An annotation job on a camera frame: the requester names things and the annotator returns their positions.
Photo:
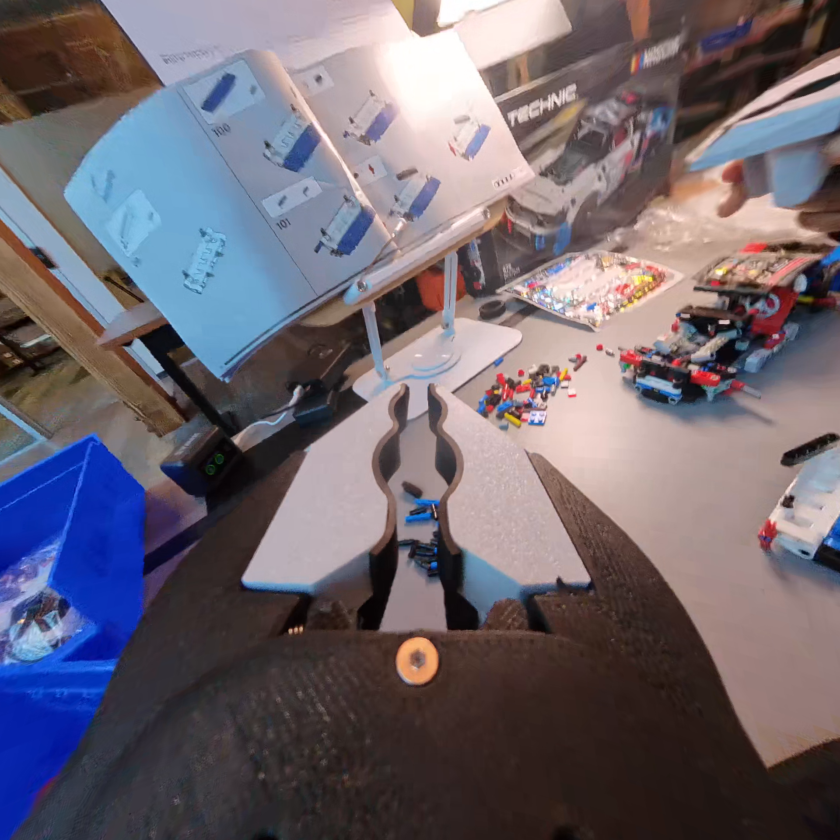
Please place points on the black device with green display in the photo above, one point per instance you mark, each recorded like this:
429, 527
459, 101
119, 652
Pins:
210, 459

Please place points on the pile of mixed lego pieces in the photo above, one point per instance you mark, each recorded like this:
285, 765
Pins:
525, 394

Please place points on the lego set box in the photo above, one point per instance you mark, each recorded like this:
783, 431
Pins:
590, 131

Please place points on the long black lego beam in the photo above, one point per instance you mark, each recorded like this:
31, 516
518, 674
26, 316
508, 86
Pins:
810, 449

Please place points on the wooden support post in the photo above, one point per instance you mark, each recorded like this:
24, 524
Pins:
85, 328

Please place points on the small clear plastic bag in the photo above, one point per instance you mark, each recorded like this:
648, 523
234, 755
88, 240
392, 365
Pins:
33, 610

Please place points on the pile of blue black lego pins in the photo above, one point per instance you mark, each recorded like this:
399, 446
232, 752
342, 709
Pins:
420, 505

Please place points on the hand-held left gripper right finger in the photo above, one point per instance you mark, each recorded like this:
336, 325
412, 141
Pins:
518, 525

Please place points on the printed white paper sheet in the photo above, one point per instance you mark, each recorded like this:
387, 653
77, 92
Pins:
229, 26

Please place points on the red lego axle pin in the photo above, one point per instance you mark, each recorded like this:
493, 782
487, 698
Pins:
766, 533

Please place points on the partly built lego car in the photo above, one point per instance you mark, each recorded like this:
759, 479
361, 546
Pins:
722, 328

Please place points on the wooden stand board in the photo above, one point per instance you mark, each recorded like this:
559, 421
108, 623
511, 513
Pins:
328, 318

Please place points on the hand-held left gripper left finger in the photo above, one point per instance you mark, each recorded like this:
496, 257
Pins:
315, 525

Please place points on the blue plastic parts bin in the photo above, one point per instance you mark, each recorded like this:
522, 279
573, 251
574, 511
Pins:
79, 525

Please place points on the black rubber lego tire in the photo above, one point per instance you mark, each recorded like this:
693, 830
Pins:
485, 310

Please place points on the blue and white lego panel assembly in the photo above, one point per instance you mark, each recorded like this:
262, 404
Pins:
807, 512

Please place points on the studio light panel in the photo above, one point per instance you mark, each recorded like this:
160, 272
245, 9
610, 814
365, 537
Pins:
512, 19

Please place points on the black power adapter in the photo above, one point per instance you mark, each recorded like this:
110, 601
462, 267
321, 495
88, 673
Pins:
315, 410

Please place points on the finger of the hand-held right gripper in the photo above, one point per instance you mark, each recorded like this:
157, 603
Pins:
787, 95
774, 134

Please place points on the lego sticker sheet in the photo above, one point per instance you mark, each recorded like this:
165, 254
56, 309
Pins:
590, 289

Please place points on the lego instruction booklet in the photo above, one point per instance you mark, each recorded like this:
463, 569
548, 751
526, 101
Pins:
197, 197

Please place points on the white book stand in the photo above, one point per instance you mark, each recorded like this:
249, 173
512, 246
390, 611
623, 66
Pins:
472, 341

